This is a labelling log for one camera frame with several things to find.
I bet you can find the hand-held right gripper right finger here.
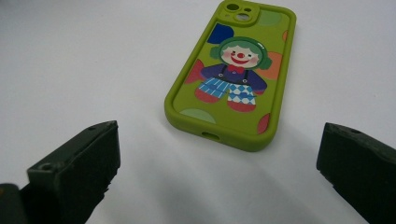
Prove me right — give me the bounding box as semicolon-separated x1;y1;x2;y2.
316;121;396;224

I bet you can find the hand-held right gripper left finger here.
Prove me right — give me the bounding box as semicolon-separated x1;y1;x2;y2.
27;120;121;224

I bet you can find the green clown phone case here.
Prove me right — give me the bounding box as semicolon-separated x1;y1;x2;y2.
163;0;297;153

